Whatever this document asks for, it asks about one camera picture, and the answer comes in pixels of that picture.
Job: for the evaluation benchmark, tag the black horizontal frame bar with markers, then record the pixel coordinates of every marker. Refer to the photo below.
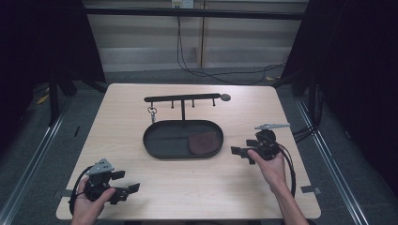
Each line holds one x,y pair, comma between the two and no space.
194,13

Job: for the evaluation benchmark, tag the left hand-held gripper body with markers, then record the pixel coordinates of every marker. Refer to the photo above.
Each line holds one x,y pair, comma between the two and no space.
97,186

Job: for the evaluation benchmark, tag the black curtain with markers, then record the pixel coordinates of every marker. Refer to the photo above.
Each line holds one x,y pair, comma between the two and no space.
356,78
40,47

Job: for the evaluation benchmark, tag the person's right hand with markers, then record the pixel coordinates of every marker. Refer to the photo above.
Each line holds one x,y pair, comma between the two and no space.
271,172

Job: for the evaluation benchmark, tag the brown leather pouch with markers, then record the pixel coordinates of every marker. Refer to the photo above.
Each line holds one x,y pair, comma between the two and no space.
204,143

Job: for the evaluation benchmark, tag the black metal stand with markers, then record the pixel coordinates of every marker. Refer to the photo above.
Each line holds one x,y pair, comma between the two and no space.
53,100

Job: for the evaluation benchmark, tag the white wall socket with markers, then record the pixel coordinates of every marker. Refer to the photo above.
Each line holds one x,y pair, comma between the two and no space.
182,3

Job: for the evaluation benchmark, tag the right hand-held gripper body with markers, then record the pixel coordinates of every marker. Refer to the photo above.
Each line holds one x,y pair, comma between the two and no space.
266,146

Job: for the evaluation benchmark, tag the grey tape strip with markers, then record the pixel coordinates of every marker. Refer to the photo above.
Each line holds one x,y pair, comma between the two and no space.
62,193
311,189

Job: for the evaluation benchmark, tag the black hook rack with tray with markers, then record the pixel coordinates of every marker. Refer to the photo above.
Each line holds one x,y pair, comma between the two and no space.
170,142

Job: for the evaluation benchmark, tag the yellow tape piece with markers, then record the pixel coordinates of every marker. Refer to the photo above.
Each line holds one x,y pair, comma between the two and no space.
42,99

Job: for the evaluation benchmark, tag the person's left hand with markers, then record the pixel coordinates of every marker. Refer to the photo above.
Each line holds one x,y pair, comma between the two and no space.
86,209

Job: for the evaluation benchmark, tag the metal floor rail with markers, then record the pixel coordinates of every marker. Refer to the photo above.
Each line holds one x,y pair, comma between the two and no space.
34,162
331,168

